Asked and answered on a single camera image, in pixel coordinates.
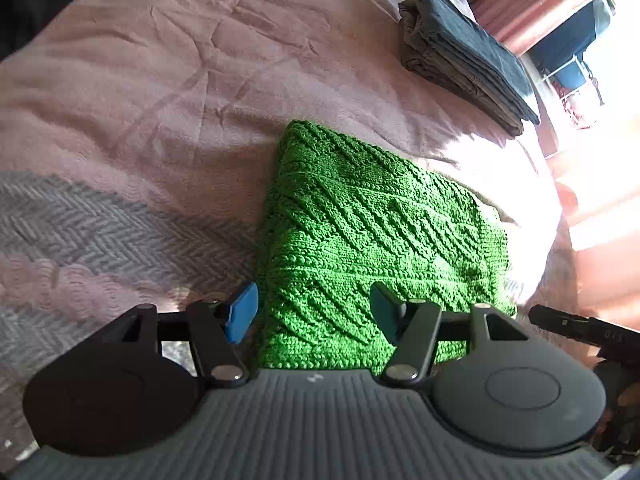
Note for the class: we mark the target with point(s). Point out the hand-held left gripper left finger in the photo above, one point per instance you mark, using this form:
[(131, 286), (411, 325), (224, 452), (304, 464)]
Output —
[(242, 312)]

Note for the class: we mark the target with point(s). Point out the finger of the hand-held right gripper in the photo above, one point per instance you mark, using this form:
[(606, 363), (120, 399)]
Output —
[(560, 322)]

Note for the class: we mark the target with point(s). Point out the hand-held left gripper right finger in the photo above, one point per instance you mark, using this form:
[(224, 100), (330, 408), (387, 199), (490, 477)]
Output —
[(385, 312)]

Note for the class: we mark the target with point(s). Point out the green knit vest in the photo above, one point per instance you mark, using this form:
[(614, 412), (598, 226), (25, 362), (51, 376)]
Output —
[(360, 240)]

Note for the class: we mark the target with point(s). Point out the pink bedspread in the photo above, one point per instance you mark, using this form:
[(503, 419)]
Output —
[(150, 110)]

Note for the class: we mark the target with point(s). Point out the folded grey pants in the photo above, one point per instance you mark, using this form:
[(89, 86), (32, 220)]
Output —
[(440, 67)]

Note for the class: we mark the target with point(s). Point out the blue cloth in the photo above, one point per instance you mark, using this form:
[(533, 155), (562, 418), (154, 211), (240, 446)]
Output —
[(570, 42)]

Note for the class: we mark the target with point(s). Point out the folded blue jeans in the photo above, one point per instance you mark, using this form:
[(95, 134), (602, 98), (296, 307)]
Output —
[(465, 35)]

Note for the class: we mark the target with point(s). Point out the pink curtain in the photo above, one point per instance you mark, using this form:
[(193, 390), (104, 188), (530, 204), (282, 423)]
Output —
[(530, 0)]

